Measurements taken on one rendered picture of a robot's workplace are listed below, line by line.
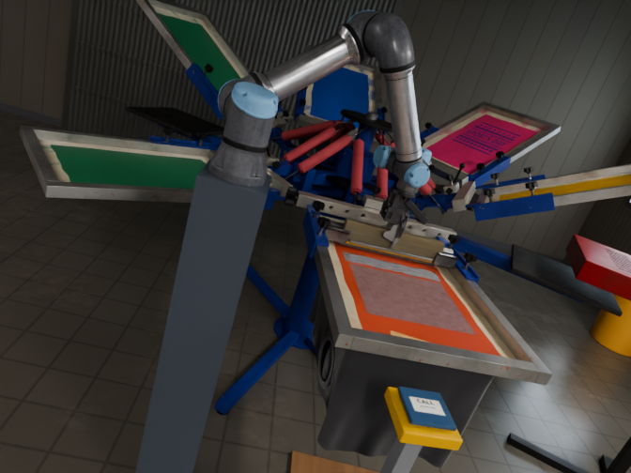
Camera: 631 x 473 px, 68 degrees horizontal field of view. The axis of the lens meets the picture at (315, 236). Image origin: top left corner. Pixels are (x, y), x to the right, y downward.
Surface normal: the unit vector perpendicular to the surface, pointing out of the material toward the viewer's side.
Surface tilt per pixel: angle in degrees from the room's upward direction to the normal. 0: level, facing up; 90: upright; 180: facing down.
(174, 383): 90
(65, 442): 0
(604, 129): 90
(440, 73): 90
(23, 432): 0
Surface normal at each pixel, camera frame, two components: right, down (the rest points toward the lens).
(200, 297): 0.02, 0.39
